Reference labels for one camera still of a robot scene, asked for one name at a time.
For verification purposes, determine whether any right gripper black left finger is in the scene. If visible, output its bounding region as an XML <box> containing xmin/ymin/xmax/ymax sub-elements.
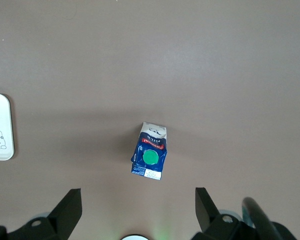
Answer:
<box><xmin>0</xmin><ymin>188</ymin><xmax>83</xmax><ymax>240</ymax></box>

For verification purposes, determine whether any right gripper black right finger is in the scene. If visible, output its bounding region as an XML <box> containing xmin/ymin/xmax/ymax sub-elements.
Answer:
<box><xmin>191</xmin><ymin>187</ymin><xmax>265</xmax><ymax>240</ymax></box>

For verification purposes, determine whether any blue white milk carton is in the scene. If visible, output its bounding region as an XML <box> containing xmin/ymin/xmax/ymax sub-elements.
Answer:
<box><xmin>130</xmin><ymin>121</ymin><xmax>169</xmax><ymax>181</ymax></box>

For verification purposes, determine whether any beige tray with rabbit print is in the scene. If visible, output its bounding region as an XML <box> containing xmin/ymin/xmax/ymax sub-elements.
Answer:
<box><xmin>0</xmin><ymin>93</ymin><xmax>15</xmax><ymax>161</ymax></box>

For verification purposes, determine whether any brown table mat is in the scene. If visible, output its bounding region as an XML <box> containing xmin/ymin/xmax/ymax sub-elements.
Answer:
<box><xmin>0</xmin><ymin>0</ymin><xmax>300</xmax><ymax>240</ymax></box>

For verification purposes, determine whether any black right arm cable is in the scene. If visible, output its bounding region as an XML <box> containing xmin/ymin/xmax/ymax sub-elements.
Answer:
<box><xmin>241</xmin><ymin>196</ymin><xmax>285</xmax><ymax>240</ymax></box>

